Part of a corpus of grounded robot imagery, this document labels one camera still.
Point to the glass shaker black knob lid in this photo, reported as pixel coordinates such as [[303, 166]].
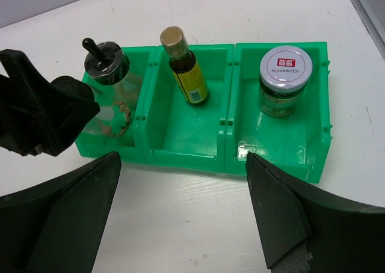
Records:
[[108, 65]]

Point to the green three-compartment bin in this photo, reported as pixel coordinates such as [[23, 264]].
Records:
[[217, 135]]

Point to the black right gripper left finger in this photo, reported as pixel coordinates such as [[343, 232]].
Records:
[[57, 226]]

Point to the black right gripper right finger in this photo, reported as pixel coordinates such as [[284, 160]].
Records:
[[303, 228]]

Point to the small brown yellow-label bottle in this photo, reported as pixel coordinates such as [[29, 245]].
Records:
[[184, 65]]

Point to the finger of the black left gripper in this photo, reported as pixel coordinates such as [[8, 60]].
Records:
[[38, 116]]

